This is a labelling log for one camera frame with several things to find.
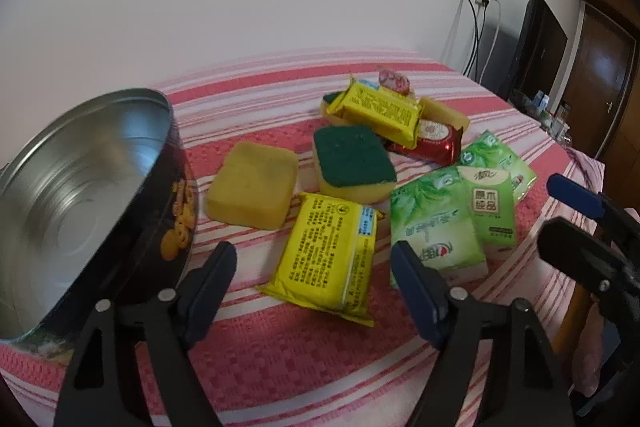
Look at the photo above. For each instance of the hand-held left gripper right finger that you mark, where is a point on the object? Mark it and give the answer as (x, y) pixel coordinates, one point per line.
(415, 292)

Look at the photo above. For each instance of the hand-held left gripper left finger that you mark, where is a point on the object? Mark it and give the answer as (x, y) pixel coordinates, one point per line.
(215, 292)

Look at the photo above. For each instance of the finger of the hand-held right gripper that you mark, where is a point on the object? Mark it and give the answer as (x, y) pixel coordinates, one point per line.
(575, 197)
(575, 249)

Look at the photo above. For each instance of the green leafy tissue pack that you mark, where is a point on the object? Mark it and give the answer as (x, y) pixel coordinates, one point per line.
(500, 152)
(430, 217)

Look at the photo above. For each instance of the green tissue pack beige label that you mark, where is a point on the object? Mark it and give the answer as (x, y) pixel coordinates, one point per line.
(487, 207)

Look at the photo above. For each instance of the yellow snack packet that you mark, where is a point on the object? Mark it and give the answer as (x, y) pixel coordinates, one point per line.
(380, 109)
(325, 257)

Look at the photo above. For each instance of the green and yellow sponge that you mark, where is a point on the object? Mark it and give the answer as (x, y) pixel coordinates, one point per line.
(352, 157)
(330, 99)

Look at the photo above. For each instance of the red snack packet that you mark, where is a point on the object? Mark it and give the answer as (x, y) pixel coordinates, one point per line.
(430, 143)

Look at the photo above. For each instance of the round dark cookie tin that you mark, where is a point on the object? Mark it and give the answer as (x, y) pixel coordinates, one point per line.
(75, 207)

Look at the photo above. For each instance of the pink floral snack packet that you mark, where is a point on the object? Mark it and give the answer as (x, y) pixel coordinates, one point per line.
(395, 81)

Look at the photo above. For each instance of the pink cloth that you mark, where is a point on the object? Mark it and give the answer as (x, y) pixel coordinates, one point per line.
(587, 347)

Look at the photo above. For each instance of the cluster of small bottles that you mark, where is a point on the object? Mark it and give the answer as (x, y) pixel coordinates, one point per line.
(547, 112)

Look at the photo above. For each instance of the pink striped blanket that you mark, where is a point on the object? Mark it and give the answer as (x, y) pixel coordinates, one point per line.
(300, 357)

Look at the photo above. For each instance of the brown wooden door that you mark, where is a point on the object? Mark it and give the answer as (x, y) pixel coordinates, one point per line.
(605, 77)

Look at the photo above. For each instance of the black television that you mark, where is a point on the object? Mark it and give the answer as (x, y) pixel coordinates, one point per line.
(537, 47)

